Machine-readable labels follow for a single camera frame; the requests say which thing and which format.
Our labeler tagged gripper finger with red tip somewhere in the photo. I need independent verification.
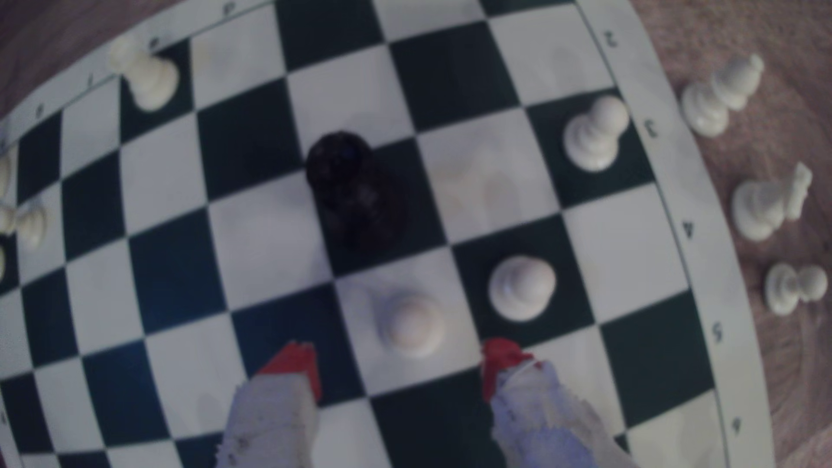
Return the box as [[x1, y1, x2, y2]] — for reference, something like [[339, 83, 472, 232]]
[[214, 342, 323, 468], [481, 338, 639, 468]]

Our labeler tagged white chess pawn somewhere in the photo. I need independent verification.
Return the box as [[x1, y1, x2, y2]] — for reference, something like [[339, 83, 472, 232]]
[[764, 262, 829, 317], [487, 255, 558, 323], [377, 291, 448, 358], [107, 36, 180, 113], [563, 95, 631, 173]]

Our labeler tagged black chess piece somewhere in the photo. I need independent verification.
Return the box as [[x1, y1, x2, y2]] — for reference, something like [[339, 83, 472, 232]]
[[305, 131, 409, 251]]

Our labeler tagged white chess piece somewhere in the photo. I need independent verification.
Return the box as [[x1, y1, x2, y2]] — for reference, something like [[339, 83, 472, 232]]
[[0, 198, 48, 252]]

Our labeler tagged white chess knight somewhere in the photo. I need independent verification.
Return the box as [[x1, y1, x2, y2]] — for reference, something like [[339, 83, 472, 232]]
[[731, 162, 813, 243]]

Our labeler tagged white chess bishop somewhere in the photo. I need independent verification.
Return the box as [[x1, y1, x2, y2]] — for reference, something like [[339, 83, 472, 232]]
[[680, 54, 765, 139]]

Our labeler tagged black and white chessboard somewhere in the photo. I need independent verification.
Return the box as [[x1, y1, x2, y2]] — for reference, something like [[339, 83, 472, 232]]
[[0, 0, 777, 468]]

